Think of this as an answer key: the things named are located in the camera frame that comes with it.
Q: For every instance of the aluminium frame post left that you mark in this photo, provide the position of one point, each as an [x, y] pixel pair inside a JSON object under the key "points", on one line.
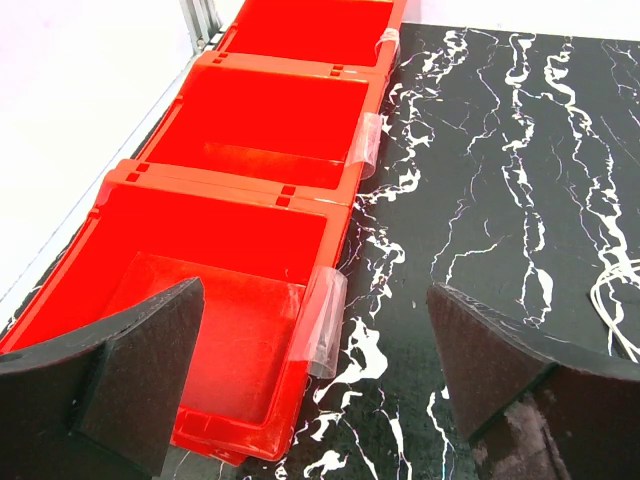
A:
{"points": [[202, 21]]}

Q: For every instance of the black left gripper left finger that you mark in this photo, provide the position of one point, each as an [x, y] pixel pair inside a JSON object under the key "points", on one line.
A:
{"points": [[101, 400]]}

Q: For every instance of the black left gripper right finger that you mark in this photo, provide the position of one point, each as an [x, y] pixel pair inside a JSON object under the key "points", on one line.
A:
{"points": [[529, 405]]}

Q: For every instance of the red bin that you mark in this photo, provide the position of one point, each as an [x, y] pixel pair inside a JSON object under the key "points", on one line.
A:
{"points": [[272, 297], [361, 35], [269, 124]]}

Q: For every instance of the red bin nearest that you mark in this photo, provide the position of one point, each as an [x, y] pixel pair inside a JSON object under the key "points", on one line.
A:
{"points": [[272, 297]]}

